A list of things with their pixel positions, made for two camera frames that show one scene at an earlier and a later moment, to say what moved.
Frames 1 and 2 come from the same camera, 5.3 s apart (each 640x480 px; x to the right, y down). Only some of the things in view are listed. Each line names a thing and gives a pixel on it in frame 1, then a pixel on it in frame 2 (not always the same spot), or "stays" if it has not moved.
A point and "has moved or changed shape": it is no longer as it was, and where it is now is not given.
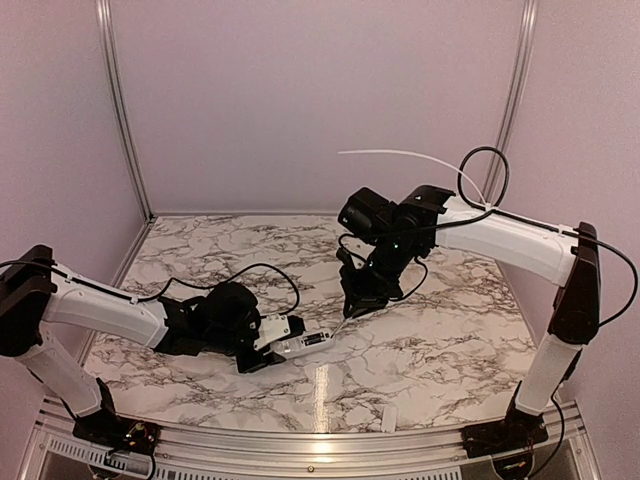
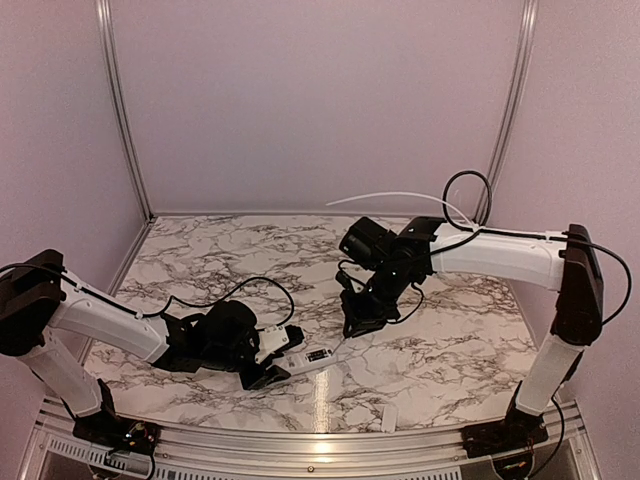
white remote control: (290, 353) has moved or changed shape
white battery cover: (389, 419) stays
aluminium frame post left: (106, 21) stays
